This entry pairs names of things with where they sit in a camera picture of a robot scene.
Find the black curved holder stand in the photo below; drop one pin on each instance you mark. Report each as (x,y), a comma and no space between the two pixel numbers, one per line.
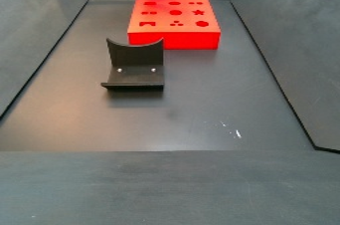
(137,66)

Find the red shape sorter block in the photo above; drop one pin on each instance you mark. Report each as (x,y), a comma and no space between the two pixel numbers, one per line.
(183,22)

